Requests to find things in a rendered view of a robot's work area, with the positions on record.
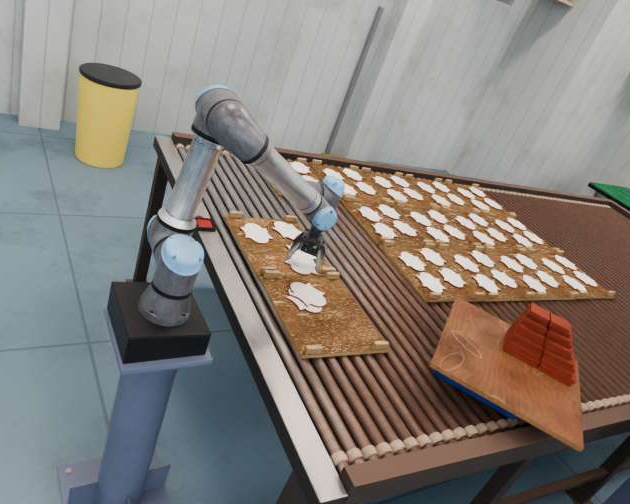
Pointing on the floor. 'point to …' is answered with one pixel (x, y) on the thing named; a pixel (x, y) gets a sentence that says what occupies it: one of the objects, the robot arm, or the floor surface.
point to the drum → (105, 113)
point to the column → (129, 437)
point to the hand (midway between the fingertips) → (302, 263)
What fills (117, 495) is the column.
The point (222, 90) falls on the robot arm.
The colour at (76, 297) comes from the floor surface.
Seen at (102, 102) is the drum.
